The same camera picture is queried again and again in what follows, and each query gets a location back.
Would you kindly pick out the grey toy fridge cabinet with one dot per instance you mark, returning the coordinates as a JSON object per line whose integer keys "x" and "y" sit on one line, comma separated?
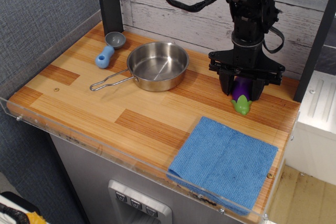
{"x": 90, "y": 175}

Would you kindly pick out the black vertical post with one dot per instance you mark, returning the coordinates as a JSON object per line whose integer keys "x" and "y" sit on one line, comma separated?
{"x": 111, "y": 16}
{"x": 314, "y": 54}

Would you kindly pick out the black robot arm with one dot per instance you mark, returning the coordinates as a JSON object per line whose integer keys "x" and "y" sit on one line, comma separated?
{"x": 252, "y": 20}

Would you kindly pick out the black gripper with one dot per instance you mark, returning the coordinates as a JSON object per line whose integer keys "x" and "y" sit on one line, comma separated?
{"x": 248, "y": 60}

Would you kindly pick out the stainless steel pan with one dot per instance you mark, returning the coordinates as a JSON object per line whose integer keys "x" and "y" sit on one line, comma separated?
{"x": 155, "y": 66}

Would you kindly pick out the blue microfiber cloth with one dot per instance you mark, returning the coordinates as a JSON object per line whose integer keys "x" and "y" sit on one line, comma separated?
{"x": 224, "y": 165}

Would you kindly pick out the white toy sink unit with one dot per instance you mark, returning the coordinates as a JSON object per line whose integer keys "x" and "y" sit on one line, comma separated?
{"x": 311, "y": 148}

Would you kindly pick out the yellow tape piece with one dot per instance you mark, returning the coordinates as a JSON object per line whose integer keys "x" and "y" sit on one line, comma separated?
{"x": 35, "y": 218}

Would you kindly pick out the purple toy eggplant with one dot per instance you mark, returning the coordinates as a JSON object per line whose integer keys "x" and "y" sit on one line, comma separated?
{"x": 241, "y": 93}

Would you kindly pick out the black vertical post left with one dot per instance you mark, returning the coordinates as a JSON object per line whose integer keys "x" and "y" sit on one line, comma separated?
{"x": 111, "y": 16}

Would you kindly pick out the clear acrylic table guard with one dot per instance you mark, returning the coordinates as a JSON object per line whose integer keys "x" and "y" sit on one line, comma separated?
{"x": 47, "y": 68}

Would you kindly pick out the blue grey measuring scoop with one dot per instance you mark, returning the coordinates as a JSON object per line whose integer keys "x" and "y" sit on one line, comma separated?
{"x": 114, "y": 41}

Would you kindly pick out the silver dispenser button panel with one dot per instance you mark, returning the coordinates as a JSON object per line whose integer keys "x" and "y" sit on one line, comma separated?
{"x": 132, "y": 206}

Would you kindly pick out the black vertical post right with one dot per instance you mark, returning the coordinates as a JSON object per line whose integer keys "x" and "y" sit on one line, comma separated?
{"x": 314, "y": 54}

